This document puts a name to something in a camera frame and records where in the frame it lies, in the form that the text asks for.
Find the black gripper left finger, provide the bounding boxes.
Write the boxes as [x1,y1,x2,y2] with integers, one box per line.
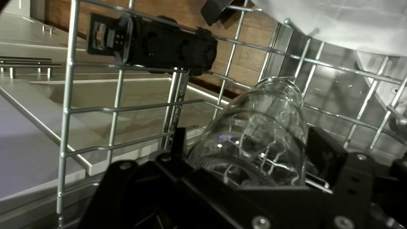
[78,127,238,229]

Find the white dinner plate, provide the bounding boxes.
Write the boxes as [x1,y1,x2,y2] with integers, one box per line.
[253,0,407,56]

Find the white wire dishwasher rack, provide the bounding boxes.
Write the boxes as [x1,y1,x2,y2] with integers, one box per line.
[55,0,407,229]

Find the grey lower kitchen cabinets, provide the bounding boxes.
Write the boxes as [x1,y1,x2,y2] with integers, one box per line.
[0,0,230,205]

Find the clear glass jar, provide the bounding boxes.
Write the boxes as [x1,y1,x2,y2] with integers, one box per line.
[186,77,308,189]

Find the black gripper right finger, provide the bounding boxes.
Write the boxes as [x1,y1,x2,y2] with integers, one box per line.
[306,127,407,229]

